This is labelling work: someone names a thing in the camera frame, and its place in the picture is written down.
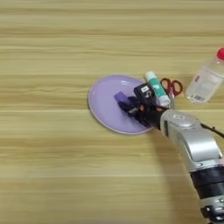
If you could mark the purple eraser block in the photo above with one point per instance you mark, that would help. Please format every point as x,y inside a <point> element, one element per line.
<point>120,96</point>

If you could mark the purple round plate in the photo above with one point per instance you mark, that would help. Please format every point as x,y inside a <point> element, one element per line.
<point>105,108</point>

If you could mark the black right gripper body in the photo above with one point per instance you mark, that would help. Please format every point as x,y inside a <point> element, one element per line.
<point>148,115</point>

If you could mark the white and teal glue stick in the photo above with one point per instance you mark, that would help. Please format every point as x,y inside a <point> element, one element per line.
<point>157,87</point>

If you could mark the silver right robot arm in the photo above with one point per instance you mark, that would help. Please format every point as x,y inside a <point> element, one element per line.
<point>198,145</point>

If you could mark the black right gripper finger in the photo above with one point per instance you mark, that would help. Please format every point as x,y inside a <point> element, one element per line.
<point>135,101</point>
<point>127,107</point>

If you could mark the clear bottle with red cap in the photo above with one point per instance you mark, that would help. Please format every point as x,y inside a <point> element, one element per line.
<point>204,83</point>

